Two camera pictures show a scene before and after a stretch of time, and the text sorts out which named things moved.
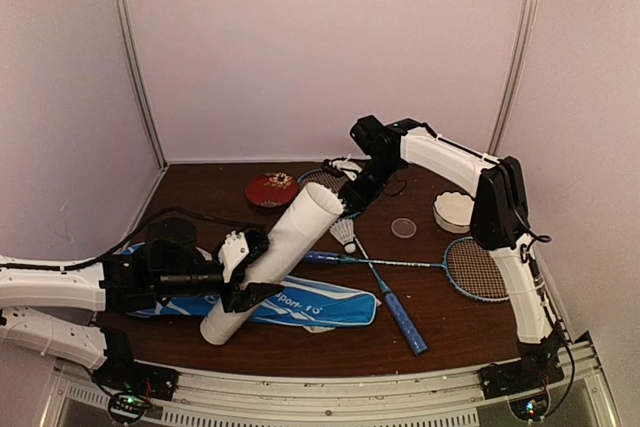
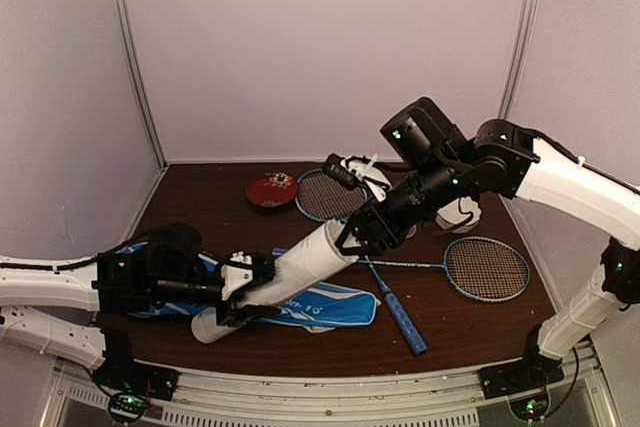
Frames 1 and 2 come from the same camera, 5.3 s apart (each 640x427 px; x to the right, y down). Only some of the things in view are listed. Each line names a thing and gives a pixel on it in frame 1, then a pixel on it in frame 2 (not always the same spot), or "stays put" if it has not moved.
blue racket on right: x=470 y=269 stays put
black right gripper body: x=382 y=170 to x=434 y=184
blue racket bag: x=301 y=302 stays put
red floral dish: x=272 y=189 stays put
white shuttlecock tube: x=312 y=211 to x=311 y=258
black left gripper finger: x=237 y=299 to x=249 y=312
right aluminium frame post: x=529 y=1 stays put
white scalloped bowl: x=452 y=211 stays put
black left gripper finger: x=257 y=243 to x=264 y=269
